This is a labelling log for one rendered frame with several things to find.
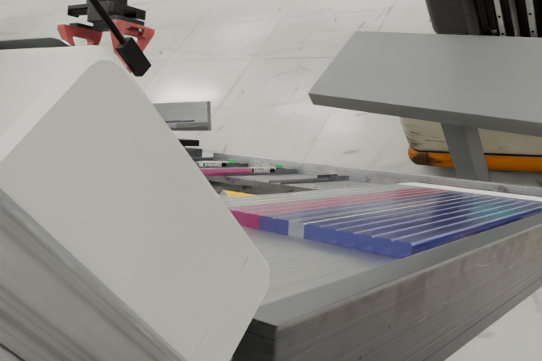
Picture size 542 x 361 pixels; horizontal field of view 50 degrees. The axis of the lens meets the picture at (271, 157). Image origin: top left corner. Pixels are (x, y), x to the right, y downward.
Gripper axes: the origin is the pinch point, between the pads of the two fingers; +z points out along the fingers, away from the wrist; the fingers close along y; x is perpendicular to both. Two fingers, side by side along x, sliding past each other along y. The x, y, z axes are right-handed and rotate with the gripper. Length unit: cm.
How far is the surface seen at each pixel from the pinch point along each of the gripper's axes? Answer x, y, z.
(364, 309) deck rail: -30, 59, 14
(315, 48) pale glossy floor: 172, -75, -33
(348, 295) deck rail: -32, 59, 13
